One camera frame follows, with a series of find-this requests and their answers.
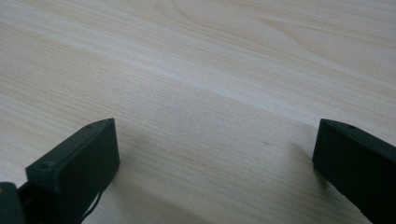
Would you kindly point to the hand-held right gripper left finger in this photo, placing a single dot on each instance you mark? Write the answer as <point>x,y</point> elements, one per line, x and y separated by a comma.
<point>77,161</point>

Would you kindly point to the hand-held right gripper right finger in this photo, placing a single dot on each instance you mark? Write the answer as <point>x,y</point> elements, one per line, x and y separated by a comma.
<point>358,168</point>

